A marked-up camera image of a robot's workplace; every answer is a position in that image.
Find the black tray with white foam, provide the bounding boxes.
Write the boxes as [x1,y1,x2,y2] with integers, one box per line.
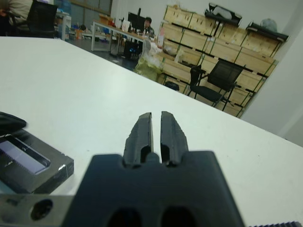
[204,2,242,25]

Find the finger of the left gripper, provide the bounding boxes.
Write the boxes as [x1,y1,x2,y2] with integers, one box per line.
[0,112,27,131]

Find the black computer monitor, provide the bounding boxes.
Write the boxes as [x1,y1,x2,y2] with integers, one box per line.
[127,8,146,32]

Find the seated person dark hair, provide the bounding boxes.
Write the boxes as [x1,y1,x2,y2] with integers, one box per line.
[143,17,156,36]

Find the crumpled plastic bag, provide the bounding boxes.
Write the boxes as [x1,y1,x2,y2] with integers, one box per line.
[133,39,164,83]

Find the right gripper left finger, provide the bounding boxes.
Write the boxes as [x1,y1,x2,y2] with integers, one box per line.
[123,112,159,169]

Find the black box lid with picture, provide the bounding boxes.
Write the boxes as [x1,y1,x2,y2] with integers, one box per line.
[0,129,75,195]

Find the black tray with grey bag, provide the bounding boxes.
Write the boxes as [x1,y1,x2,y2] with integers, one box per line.
[245,18,290,41]

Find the black computer tower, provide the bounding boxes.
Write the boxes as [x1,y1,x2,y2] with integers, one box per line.
[123,39,141,60]

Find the grey desk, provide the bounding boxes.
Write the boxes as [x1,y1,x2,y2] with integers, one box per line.
[91,20,147,52]

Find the black high-back office chair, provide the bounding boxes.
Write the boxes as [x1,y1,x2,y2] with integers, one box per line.
[10,0,59,38]

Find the seated person beige shirt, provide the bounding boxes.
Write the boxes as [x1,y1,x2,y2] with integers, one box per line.
[0,0,33,26]

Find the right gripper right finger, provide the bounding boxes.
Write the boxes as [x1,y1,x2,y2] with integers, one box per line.
[160,111,190,167]

